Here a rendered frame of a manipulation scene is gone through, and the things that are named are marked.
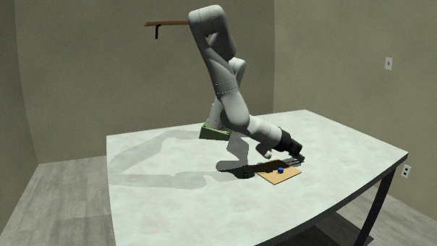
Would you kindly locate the tan square mat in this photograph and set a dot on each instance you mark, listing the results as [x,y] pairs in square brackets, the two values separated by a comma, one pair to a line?
[269,171]

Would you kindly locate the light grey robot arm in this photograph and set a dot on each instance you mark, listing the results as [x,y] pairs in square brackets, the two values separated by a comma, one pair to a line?
[226,76]

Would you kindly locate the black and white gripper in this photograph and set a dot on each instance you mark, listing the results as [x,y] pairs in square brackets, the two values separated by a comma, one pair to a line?
[281,141]

